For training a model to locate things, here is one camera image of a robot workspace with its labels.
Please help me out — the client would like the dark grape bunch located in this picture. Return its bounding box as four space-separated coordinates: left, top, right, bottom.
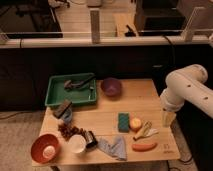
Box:
58 123 84 141

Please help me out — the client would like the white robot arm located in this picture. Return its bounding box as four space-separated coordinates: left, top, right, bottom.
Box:
160 64 213 127

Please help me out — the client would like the white paper cup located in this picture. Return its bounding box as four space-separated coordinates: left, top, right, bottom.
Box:
68 135 86 154

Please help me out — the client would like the banana peel toy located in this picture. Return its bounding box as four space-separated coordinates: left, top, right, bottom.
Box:
133 121 158 141

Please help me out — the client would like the yellow red peach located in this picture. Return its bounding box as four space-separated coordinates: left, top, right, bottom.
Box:
129 117 142 132

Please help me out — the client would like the green sponge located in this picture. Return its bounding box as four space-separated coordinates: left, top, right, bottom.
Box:
118 113 129 132

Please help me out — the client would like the blue grey cloth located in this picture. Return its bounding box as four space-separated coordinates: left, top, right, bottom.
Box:
98 136 127 161

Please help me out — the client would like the purple bowl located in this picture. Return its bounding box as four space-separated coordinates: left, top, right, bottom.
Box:
101 77 122 97

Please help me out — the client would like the black metal can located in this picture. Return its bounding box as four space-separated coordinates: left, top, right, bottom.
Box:
85 131 98 148

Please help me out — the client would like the blue tape roll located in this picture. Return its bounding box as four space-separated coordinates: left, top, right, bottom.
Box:
61 109 72 124

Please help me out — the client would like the dark tool in tray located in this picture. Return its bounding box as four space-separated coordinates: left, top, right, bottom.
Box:
64 76 94 90

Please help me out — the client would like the grey black brush block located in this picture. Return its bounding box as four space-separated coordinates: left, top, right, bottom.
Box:
53 99 72 118

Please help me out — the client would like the green plastic tray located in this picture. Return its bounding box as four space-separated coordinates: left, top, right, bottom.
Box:
45 73 97 107

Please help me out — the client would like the white egg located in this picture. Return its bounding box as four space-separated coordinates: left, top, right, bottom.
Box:
43 146 55 159

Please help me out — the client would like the red bowl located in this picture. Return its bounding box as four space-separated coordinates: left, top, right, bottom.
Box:
31 134 60 164

